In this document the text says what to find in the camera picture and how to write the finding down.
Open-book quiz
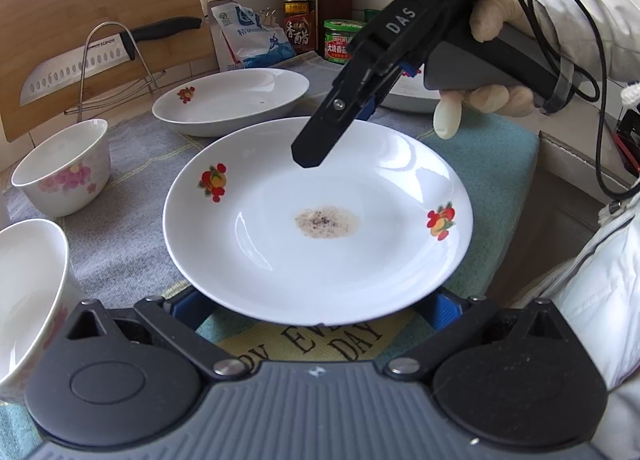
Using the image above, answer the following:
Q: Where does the black-handled kitchen knife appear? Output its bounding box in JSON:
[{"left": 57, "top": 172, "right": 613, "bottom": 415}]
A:
[{"left": 20, "top": 16, "right": 203, "bottom": 108}]

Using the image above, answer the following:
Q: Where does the metal wire rack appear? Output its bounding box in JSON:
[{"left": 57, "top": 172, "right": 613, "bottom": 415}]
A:
[{"left": 64, "top": 20, "right": 168, "bottom": 116}]

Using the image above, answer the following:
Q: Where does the teal printed towel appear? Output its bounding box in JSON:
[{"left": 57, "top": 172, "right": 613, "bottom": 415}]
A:
[{"left": 190, "top": 107, "right": 541, "bottom": 376}]

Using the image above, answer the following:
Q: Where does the red black object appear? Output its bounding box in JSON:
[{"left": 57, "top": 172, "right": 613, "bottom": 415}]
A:
[{"left": 612, "top": 105, "right": 640, "bottom": 178}]

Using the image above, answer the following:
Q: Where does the black cable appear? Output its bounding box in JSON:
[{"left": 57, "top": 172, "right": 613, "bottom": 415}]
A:
[{"left": 495, "top": 0, "right": 640, "bottom": 201}]

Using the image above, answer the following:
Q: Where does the green-lid sauce jar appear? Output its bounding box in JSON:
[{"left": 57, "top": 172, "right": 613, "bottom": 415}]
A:
[{"left": 322, "top": 18, "right": 368, "bottom": 65}]

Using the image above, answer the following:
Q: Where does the person's right hand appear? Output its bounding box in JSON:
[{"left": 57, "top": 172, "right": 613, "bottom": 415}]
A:
[{"left": 434, "top": 0, "right": 538, "bottom": 140}]

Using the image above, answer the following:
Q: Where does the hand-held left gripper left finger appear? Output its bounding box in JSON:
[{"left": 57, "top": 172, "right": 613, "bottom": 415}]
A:
[{"left": 65, "top": 285, "right": 251, "bottom": 383}]

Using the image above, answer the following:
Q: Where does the small white pink-flower bowl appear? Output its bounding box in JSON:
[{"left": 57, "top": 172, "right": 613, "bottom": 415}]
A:
[{"left": 11, "top": 118, "right": 111, "bottom": 218}]

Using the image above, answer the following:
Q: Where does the grey checked cloth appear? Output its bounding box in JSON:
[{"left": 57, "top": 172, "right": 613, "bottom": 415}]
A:
[{"left": 0, "top": 51, "right": 441, "bottom": 460}]

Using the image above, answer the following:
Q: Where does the white plate with brown stain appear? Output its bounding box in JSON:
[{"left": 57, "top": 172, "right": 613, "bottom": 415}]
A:
[{"left": 163, "top": 116, "right": 474, "bottom": 326}]

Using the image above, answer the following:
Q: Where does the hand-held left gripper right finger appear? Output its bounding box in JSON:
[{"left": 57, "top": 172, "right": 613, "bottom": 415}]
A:
[{"left": 382, "top": 287, "right": 571, "bottom": 383}]

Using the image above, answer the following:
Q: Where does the large white pink-flower bowl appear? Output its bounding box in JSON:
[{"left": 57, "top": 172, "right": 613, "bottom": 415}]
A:
[{"left": 0, "top": 218, "right": 83, "bottom": 403}]

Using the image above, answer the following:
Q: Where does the person's right forearm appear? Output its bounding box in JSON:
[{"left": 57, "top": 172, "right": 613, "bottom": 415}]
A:
[{"left": 520, "top": 0, "right": 640, "bottom": 91}]

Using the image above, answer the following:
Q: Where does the white blue salt bag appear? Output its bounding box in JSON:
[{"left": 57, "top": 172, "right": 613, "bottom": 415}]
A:
[{"left": 207, "top": 0, "right": 297, "bottom": 72}]

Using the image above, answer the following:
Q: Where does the deep white fruit-print plate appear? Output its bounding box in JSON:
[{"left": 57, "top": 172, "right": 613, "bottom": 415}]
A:
[{"left": 152, "top": 67, "right": 311, "bottom": 137}]

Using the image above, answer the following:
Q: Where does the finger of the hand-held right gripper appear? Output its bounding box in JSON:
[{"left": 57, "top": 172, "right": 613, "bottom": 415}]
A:
[
  {"left": 291, "top": 65, "right": 383, "bottom": 170},
  {"left": 356, "top": 90, "right": 388, "bottom": 123}
]

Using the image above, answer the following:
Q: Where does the person's white jacket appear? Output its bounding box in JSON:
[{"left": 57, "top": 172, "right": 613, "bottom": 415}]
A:
[{"left": 515, "top": 185, "right": 640, "bottom": 460}]

